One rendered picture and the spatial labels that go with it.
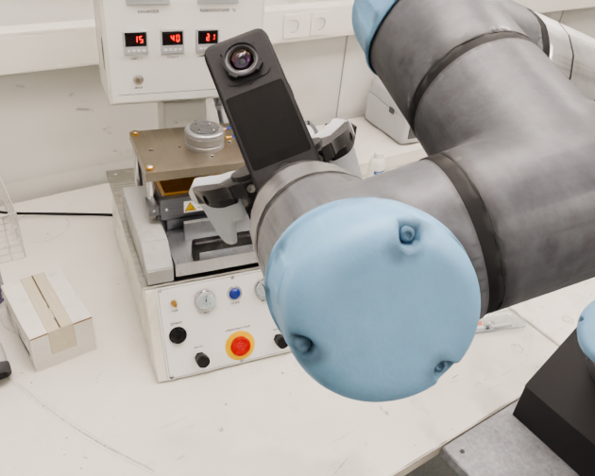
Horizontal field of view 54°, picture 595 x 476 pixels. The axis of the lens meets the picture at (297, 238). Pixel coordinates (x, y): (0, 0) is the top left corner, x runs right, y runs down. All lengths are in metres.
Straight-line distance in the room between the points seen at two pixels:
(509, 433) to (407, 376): 1.03
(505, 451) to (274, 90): 0.94
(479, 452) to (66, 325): 0.81
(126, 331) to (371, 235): 1.13
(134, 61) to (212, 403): 0.69
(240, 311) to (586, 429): 0.66
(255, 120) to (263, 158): 0.03
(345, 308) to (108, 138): 1.61
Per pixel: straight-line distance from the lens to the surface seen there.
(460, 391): 1.28
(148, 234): 1.15
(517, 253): 0.25
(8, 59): 1.59
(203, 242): 1.11
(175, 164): 1.15
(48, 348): 1.24
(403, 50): 0.33
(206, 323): 1.18
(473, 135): 0.28
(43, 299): 1.29
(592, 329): 0.98
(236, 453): 1.10
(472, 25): 0.32
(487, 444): 1.21
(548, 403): 1.20
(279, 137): 0.38
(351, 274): 0.20
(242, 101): 0.39
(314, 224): 0.22
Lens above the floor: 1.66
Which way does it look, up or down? 35 degrees down
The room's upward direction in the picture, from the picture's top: 6 degrees clockwise
